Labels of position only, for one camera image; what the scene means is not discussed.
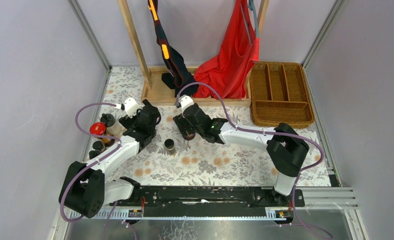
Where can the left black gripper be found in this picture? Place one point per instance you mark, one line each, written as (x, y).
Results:
(130, 122)

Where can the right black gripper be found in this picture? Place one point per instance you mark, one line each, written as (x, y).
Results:
(184, 122)

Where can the red lid sauce jar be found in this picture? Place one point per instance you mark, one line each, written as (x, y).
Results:
(188, 135)

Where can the small black cap spice bottle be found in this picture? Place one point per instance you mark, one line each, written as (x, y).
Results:
(169, 146)

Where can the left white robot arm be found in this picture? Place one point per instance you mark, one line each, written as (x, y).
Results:
(85, 189)

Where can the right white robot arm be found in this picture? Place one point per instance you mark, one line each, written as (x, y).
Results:
(283, 145)

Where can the red lid jar at left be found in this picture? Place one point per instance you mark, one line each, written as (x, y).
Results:
(99, 129)

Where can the dark navy garment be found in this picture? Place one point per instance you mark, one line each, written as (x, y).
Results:
(178, 75)

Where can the red apron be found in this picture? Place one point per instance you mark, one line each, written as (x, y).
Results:
(226, 72)

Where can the wicker divided tray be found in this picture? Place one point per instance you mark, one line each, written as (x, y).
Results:
(280, 94)

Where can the grey clothes hanger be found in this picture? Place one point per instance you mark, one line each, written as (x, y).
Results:
(251, 6)

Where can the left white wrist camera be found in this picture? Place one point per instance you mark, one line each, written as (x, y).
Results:
(130, 106)

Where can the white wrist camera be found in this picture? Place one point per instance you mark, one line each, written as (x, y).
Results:
(183, 102)
(130, 106)

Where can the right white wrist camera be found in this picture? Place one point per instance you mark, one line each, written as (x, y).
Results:
(183, 102)

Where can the wooden rack frame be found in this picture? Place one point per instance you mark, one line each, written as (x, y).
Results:
(154, 90)

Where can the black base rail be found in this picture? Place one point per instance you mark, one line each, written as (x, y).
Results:
(210, 201)

